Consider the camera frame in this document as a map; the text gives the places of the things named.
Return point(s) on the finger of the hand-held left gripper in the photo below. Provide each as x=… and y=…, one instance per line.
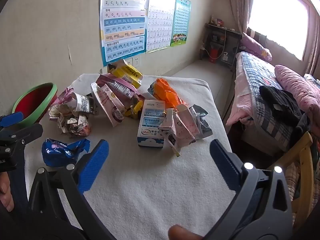
x=27, y=132
x=10, y=120

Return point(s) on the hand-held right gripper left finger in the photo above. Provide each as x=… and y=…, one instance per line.
x=95, y=165

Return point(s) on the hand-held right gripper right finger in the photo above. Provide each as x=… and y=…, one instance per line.
x=222, y=160

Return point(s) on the green red plastic bin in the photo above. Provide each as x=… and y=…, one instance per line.
x=32, y=100

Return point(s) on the pink white pouch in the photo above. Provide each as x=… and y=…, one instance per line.
x=110, y=107

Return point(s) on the orange snack packet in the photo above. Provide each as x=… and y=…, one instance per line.
x=165, y=92

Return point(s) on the person's left hand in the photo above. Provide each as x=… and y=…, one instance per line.
x=6, y=195

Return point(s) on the person's right hand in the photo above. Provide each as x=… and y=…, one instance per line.
x=183, y=233

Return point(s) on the blue foil wrapper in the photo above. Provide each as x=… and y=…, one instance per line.
x=57, y=152

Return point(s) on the silver foil wrapper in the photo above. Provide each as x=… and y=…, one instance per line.
x=203, y=127

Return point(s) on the crumpled printed paper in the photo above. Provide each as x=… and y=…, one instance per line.
x=72, y=125

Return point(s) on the pink white paper carton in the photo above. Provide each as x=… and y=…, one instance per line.
x=187, y=125

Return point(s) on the crumpled pink wrapper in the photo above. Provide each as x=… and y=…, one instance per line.
x=61, y=96

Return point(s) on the white black-print carton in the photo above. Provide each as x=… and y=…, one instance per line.
x=168, y=132

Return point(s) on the white patterned paper cup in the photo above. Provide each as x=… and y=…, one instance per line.
x=83, y=103

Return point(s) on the pink blanket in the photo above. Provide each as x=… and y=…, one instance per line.
x=241, y=97

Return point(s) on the small yellow packet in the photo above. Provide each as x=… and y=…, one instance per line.
x=136, y=110

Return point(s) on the white blue box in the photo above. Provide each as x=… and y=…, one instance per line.
x=150, y=122

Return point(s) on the plaid chair cushion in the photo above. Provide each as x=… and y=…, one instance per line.
x=292, y=177

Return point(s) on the black clothes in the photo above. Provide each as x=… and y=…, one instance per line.
x=280, y=102

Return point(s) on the wooden chair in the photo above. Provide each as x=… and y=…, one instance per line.
x=303, y=155

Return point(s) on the mauve striped pouch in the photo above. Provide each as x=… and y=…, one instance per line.
x=117, y=85

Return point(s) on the bed with plaid quilt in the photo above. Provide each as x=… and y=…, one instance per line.
x=260, y=75

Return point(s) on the yellow carton box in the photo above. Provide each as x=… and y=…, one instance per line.
x=127, y=73

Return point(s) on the small white container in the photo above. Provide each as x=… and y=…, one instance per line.
x=225, y=56

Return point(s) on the pink floral pillow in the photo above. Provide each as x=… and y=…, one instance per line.
x=297, y=85

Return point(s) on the red container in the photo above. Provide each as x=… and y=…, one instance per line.
x=214, y=53

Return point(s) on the dark metal shelf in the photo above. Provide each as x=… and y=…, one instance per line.
x=232, y=42

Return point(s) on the purple pillow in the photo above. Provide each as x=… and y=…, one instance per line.
x=255, y=46

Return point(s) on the grey patterned pillow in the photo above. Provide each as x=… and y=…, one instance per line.
x=313, y=80

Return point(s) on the red white small box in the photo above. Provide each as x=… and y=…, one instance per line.
x=219, y=22

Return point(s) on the pink curtain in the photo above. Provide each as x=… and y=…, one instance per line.
x=240, y=2
x=313, y=45

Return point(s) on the bright window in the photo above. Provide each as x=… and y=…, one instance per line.
x=277, y=15

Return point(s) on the white wall plate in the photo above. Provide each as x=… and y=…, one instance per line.
x=103, y=70

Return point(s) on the white double wall socket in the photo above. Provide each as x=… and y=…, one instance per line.
x=133, y=61

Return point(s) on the blue-bordered letter wall poster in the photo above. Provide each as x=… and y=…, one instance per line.
x=122, y=25

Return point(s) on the green-bordered chart wall poster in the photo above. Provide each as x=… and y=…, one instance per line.
x=180, y=17

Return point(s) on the white table wall poster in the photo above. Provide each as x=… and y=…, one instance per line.
x=160, y=22

